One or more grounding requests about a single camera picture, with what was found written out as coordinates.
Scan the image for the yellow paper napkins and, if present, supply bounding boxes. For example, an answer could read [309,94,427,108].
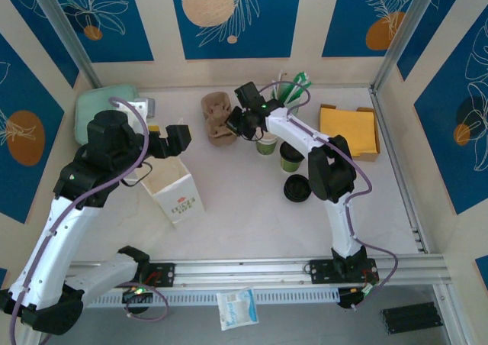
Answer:
[319,107,378,158]

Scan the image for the brown pulp cup carrier stack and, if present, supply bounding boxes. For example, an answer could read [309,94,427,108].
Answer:
[201,92,239,147]

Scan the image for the black cup lid stack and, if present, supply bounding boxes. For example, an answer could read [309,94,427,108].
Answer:
[283,173,314,203]

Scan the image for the white blue plastic packet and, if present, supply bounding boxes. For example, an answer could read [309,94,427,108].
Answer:
[216,286,259,331]

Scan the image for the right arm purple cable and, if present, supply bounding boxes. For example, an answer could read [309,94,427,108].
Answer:
[258,80,400,311]

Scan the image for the aluminium side rail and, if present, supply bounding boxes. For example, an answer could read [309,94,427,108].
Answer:
[370,87,434,255]

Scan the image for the mint green lunch box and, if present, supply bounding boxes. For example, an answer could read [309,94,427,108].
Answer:
[75,85,140,146]

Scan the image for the green straw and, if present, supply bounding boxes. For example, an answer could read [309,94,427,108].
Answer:
[289,78,313,105]
[284,71,308,102]

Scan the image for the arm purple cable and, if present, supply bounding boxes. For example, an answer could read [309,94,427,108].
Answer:
[7,96,169,345]
[258,80,400,311]

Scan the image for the mint green straw holder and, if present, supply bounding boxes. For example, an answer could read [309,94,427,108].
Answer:
[270,81,302,115]

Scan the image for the white slotted cable duct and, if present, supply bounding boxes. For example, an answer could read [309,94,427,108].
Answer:
[87,288,340,308]

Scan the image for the black cable loop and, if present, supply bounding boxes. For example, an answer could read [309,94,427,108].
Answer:
[121,163,153,188]

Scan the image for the white paper bag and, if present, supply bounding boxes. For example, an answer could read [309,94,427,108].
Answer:
[133,118,206,231]

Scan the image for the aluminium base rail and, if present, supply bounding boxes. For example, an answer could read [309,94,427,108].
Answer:
[66,256,449,288]

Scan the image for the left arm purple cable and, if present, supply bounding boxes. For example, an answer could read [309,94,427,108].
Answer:
[7,96,169,345]

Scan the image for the black ribbed block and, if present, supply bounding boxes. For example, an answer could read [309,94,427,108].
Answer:
[380,301,445,335]

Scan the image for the white wrapped straw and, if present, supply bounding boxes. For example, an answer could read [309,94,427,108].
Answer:
[274,69,287,98]

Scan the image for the aluminium frame post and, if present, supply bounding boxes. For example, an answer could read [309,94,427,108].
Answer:
[28,0,103,90]
[371,0,445,90]

